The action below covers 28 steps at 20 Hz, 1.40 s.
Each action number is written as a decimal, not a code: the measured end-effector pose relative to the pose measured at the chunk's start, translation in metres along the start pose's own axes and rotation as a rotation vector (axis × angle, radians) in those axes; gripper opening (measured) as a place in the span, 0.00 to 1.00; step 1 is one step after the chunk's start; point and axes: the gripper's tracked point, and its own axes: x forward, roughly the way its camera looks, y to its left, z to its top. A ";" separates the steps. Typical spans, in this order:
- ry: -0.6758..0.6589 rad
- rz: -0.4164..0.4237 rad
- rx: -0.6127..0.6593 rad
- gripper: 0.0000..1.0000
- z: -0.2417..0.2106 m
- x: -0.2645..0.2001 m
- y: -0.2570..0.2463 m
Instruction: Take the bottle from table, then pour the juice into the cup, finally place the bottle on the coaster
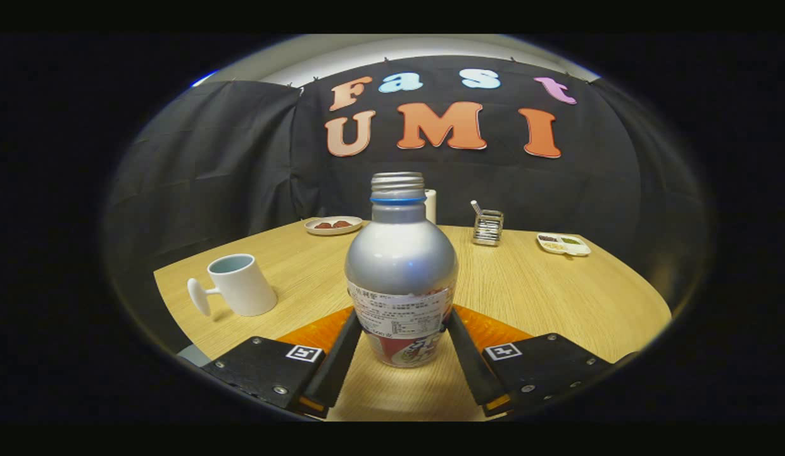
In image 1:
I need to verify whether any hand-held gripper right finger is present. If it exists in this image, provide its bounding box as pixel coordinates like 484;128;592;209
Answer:
444;305;615;419

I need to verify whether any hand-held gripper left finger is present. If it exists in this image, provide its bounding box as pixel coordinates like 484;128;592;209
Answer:
203;307;363;420

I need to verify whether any silver juice bottle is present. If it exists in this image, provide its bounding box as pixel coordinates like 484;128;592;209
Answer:
344;172;460;369

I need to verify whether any white cup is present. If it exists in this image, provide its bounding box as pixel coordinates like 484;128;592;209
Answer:
187;253;279;317

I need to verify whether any wooden table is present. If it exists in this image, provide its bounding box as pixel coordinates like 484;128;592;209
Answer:
153;218;673;422

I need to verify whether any white round plate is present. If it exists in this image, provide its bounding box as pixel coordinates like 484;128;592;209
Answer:
304;216;363;236

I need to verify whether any white divided snack dish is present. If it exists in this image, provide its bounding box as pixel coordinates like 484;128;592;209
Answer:
537;232;592;257

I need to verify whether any black backdrop cloth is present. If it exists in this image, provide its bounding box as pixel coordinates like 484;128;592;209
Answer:
104;55;710;355

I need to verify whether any metal wire basket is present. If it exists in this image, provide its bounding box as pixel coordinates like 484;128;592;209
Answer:
472;210;505;247

